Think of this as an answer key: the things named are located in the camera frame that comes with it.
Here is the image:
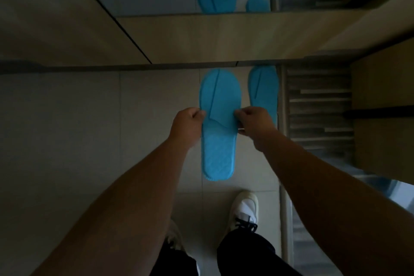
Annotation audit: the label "metal floor threshold strip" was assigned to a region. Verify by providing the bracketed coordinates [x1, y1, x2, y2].
[278, 65, 294, 267]

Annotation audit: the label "person's left hand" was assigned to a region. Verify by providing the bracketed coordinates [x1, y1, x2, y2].
[169, 107, 207, 149]

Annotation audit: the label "wooden side cabinet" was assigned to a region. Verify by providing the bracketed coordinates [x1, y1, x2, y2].
[350, 38, 414, 186]

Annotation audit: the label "person's right forearm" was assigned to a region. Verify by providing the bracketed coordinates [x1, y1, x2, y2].
[254, 129, 414, 276]

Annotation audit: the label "person's right hand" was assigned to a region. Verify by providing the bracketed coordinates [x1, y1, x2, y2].
[234, 106, 279, 152]

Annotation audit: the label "person's left forearm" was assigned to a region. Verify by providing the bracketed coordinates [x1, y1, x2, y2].
[32, 135, 196, 276]

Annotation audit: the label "black trousers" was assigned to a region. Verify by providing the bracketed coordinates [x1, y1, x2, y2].
[150, 229, 303, 276]

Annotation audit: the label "white sneaker with black laces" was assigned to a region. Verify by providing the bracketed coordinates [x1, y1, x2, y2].
[166, 219, 187, 252]
[226, 191, 259, 238]

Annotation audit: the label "light wooden cabinet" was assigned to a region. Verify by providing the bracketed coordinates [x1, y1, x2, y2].
[0, 0, 414, 67]

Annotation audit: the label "blue disposable slipper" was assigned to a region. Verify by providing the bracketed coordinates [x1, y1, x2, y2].
[199, 68, 242, 182]
[247, 65, 279, 128]

